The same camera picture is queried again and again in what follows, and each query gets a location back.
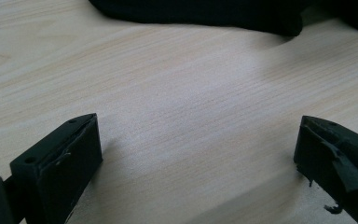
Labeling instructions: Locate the black knitted sock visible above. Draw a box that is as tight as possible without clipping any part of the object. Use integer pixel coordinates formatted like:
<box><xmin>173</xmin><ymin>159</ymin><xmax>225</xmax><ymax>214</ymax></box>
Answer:
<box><xmin>88</xmin><ymin>0</ymin><xmax>304</xmax><ymax>37</ymax></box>

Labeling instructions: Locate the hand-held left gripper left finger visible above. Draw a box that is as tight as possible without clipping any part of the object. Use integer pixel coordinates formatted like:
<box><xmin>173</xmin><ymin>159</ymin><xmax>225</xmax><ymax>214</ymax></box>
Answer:
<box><xmin>9</xmin><ymin>113</ymin><xmax>103</xmax><ymax>224</ymax></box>

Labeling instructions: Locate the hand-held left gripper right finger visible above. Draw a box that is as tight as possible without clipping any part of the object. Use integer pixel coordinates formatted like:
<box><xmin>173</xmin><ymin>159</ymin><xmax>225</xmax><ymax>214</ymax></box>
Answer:
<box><xmin>293</xmin><ymin>115</ymin><xmax>358</xmax><ymax>224</ymax></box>

